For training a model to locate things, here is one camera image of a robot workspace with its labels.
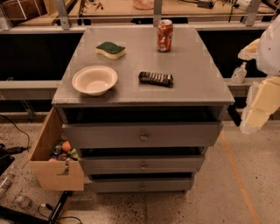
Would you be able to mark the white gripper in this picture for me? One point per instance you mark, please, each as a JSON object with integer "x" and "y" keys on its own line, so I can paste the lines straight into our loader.
{"x": 269, "y": 51}

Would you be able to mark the dark chocolate rxbar wrapper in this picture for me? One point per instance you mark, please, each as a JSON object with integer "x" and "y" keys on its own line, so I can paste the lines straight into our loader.
{"x": 158, "y": 79}

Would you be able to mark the clear sanitizer bottle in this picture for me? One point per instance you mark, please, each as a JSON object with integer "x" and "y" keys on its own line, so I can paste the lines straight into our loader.
{"x": 239, "y": 73}

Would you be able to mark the orange soda can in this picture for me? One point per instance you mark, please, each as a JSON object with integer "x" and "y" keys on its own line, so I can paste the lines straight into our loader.
{"x": 164, "y": 35}

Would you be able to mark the grey drawer cabinet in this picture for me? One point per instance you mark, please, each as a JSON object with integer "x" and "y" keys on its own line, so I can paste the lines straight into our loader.
{"x": 198, "y": 95}

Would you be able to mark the bottom grey drawer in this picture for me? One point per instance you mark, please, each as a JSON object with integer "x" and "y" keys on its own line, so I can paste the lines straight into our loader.
{"x": 143, "y": 185}

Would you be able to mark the grey drawer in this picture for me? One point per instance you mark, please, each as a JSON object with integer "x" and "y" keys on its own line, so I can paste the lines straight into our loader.
{"x": 141, "y": 164}
{"x": 143, "y": 185}
{"x": 142, "y": 135}

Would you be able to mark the green yellow sponge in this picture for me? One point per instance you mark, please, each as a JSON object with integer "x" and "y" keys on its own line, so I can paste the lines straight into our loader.
{"x": 110, "y": 50}

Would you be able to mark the white paper bowl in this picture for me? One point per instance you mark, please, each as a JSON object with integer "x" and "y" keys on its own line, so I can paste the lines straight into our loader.
{"x": 94, "y": 80}

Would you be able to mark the top grey drawer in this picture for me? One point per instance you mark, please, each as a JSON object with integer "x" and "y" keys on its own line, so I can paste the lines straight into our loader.
{"x": 142, "y": 135}

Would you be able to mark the middle grey drawer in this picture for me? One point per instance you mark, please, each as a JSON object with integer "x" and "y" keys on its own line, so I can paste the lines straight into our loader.
{"x": 141, "y": 164}

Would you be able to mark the orange ball in box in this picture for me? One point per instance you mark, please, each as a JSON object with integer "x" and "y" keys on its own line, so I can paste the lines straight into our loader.
{"x": 66, "y": 146}

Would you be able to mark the wooden side box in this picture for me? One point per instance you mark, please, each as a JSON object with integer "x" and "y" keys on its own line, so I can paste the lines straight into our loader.
{"x": 53, "y": 175}

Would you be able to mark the clear plastic bottle on floor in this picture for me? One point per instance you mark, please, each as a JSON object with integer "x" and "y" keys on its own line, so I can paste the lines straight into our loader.
{"x": 5, "y": 182}

